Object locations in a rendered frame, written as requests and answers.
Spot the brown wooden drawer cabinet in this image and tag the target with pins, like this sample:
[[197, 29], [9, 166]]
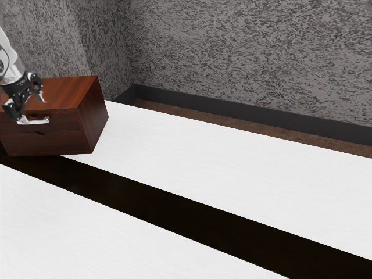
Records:
[[81, 116]]

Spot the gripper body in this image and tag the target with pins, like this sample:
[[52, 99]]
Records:
[[19, 86]]

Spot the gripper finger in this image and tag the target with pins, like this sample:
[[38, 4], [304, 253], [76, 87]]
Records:
[[37, 86], [14, 110]]

